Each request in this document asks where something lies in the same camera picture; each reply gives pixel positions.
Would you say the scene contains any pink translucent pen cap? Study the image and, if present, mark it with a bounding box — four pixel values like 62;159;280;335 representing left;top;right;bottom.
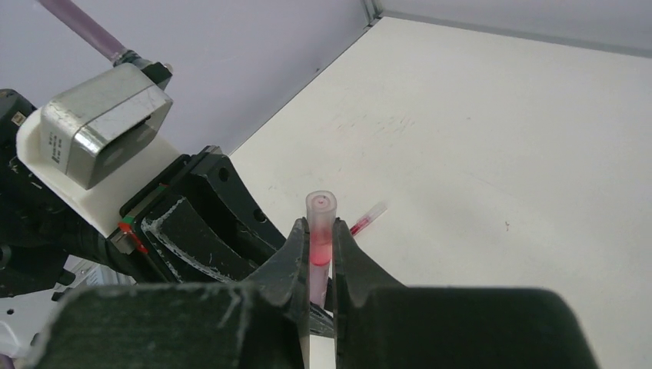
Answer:
305;191;337;308

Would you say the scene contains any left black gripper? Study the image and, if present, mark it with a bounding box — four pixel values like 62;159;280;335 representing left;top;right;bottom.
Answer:
1;89;254;298

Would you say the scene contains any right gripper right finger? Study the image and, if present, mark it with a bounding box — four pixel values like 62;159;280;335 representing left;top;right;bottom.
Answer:
332;220;598;368

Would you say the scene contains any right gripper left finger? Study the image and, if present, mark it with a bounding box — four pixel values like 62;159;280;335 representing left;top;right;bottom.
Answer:
30;218;310;368

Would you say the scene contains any dark red gel pen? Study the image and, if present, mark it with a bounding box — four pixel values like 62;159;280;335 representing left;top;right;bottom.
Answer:
350;201;388;237

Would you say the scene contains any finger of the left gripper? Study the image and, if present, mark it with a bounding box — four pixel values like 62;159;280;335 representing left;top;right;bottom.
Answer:
171;146;285;271

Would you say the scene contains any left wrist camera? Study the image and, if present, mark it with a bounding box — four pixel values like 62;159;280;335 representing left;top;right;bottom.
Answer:
16;63;180;237

